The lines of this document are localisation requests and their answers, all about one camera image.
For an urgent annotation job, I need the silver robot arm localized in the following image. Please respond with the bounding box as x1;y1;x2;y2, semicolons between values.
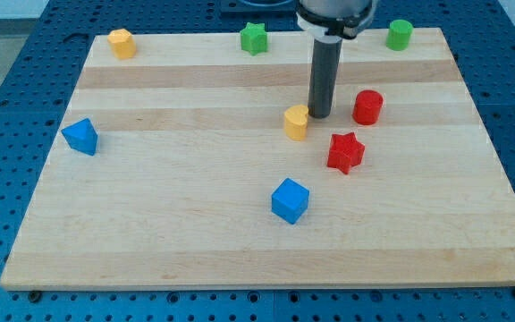
296;0;379;44

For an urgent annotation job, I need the light wooden board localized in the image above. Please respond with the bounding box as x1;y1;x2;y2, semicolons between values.
0;28;515;291

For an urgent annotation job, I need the blue triangle block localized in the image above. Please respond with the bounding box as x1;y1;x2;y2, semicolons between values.
61;118;98;156

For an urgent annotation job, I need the red cylinder block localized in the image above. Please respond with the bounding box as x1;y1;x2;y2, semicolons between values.
352;89;384;125

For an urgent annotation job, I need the red star block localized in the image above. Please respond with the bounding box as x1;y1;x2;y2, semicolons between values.
326;132;365;174

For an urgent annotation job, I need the yellow heart block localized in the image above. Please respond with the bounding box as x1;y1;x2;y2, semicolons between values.
283;105;308;141

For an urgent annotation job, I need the yellow hexagon block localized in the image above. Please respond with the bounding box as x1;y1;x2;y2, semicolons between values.
107;29;137;59

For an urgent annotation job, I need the green star block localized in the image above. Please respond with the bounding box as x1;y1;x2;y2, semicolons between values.
240;22;268;55

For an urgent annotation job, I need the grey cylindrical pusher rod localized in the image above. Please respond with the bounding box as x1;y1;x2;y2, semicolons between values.
308;40;342;119

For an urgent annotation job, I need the blue cube block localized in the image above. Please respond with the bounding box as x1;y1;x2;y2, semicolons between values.
271;178;310;225

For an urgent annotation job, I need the green cylinder block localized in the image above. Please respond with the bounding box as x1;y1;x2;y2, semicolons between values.
385;19;413;51

